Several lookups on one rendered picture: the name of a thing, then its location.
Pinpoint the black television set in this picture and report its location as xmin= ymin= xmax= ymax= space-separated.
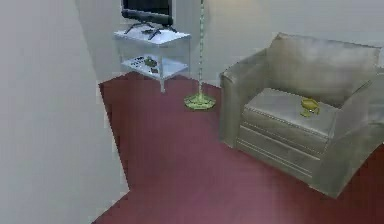
xmin=120 ymin=0 xmax=179 ymax=41

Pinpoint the yellow gold jar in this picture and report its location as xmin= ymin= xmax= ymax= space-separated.
xmin=299 ymin=96 xmax=321 ymax=118

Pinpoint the beige armchair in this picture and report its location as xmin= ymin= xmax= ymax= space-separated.
xmin=218 ymin=32 xmax=384 ymax=199

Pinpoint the white glass television stand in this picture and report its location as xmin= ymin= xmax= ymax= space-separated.
xmin=113 ymin=26 xmax=192 ymax=94

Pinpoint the green floor lamp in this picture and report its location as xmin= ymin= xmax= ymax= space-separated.
xmin=183 ymin=0 xmax=217 ymax=111

